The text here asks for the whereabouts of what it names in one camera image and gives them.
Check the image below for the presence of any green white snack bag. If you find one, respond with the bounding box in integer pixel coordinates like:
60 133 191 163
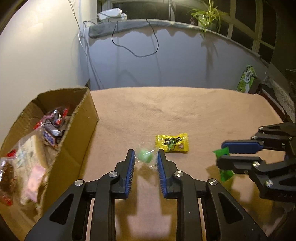
236 65 257 93

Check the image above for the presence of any white power strip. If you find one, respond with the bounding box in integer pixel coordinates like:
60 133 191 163
97 8 127 22

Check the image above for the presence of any red bean cake packet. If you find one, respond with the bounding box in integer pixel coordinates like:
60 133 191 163
0 149 16 206

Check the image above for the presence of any green clear-wrapped candy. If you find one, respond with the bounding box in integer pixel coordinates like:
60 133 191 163
134 146 159 171

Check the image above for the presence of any white cable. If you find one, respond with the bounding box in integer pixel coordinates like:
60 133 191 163
68 0 105 90

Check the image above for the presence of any brown cardboard box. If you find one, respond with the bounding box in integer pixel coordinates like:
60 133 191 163
1 87 99 240

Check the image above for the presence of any Snickers chocolate bar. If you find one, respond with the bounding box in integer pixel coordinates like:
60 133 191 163
43 123 65 148

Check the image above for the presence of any small chocolate bar wrapper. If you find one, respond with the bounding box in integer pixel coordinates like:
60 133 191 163
33 106 69 130

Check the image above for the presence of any pink white candy packet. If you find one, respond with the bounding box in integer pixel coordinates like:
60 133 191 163
20 164 46 205

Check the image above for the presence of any black cable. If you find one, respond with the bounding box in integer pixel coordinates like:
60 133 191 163
111 19 160 58

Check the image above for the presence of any white cabinet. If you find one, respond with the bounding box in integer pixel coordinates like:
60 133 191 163
1 1 96 139

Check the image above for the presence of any green potted plant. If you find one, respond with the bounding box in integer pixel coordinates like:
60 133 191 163
190 0 229 35

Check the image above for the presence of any plain green candy wrapper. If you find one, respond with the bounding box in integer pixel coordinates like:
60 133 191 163
213 147 234 182

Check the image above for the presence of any yellow candy packet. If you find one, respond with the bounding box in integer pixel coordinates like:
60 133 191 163
156 133 189 153

